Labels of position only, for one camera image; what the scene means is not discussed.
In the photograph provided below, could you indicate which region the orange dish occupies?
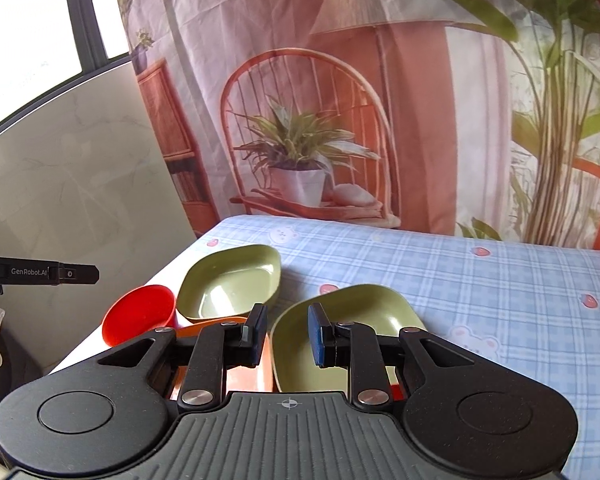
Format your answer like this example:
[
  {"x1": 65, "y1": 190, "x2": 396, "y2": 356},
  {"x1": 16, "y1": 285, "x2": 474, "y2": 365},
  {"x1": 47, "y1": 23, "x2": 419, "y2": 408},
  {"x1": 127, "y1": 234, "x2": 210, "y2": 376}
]
[{"x1": 168, "y1": 315, "x2": 274, "y2": 401}]

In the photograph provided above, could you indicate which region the red bowl front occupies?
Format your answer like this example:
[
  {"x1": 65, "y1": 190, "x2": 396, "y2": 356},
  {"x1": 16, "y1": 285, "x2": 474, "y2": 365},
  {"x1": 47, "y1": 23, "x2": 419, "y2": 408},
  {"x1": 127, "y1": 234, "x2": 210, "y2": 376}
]
[{"x1": 390, "y1": 384, "x2": 406, "y2": 401}]

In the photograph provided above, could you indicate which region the red bowl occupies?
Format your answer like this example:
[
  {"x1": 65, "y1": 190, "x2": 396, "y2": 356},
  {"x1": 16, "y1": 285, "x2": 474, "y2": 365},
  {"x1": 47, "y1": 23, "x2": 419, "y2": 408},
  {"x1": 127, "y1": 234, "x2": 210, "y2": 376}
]
[
  {"x1": 102, "y1": 285, "x2": 176, "y2": 347},
  {"x1": 390, "y1": 384, "x2": 406, "y2": 401}
]

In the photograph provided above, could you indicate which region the green dish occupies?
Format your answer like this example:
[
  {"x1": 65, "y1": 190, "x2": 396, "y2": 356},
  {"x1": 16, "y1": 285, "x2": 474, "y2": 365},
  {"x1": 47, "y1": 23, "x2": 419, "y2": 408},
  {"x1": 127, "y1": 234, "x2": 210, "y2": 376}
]
[
  {"x1": 271, "y1": 284, "x2": 425, "y2": 393},
  {"x1": 176, "y1": 244, "x2": 282, "y2": 322}
]

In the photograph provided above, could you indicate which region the blue plaid tablecloth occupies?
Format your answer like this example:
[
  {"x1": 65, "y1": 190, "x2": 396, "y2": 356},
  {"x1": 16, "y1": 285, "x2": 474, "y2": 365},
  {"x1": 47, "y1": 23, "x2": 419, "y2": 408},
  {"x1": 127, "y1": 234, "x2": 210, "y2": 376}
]
[{"x1": 154, "y1": 216, "x2": 600, "y2": 479}]

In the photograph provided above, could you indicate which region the printed room backdrop cloth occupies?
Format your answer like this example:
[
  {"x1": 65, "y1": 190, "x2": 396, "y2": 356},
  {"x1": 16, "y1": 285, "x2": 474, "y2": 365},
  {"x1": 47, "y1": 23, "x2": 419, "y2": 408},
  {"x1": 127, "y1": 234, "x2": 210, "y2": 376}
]
[{"x1": 118, "y1": 0, "x2": 600, "y2": 250}]

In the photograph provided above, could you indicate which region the dark window frame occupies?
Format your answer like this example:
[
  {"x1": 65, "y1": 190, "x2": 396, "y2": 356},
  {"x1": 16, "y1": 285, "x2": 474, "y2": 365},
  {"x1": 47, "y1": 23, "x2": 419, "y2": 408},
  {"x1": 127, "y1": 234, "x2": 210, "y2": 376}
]
[{"x1": 0, "y1": 0, "x2": 128, "y2": 132}]

